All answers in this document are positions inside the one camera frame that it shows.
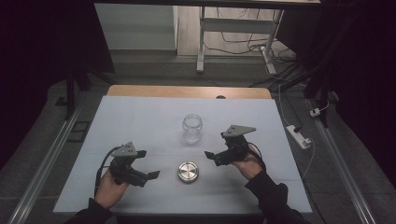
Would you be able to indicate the person's left hand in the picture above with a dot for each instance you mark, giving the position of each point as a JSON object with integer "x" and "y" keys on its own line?
{"x": 109, "y": 193}

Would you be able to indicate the black floor bracket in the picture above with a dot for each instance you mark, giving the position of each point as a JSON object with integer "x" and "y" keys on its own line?
{"x": 77, "y": 132}

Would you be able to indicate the dark curtain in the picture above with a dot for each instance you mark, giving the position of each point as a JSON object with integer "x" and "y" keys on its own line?
{"x": 37, "y": 46}
{"x": 364, "y": 62}

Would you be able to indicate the aluminium floor rail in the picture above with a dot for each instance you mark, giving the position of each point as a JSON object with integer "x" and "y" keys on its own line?
{"x": 46, "y": 161}
{"x": 342, "y": 161}

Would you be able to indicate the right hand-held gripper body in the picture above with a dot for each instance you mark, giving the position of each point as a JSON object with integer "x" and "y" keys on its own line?
{"x": 235, "y": 149}

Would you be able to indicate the white desk frame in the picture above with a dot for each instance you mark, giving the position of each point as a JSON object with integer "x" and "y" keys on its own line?
{"x": 236, "y": 25}

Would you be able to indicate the round silver metal lid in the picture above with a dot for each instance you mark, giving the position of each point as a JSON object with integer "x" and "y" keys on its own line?
{"x": 188, "y": 172}

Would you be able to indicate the white power strip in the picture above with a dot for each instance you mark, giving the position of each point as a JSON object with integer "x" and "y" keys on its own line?
{"x": 298, "y": 137}

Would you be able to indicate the small white adapter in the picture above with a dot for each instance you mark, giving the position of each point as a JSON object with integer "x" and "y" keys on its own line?
{"x": 315, "y": 112}

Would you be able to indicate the person's right hand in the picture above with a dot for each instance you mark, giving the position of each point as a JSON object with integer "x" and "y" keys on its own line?
{"x": 249, "y": 168}

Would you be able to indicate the clear glass jar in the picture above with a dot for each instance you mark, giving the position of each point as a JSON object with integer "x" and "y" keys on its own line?
{"x": 192, "y": 132}

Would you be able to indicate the black metal stand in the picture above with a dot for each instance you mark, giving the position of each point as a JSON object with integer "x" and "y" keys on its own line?
{"x": 323, "y": 93}
{"x": 71, "y": 93}

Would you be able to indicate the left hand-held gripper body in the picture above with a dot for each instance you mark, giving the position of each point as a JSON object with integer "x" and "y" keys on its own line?
{"x": 124, "y": 171}

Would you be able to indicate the white cabinet panel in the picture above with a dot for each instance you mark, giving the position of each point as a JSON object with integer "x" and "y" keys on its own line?
{"x": 137, "y": 28}

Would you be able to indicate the wooden table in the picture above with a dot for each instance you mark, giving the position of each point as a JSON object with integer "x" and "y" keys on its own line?
{"x": 174, "y": 91}

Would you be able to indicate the white table mat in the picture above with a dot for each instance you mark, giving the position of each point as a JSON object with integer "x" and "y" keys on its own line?
{"x": 149, "y": 124}

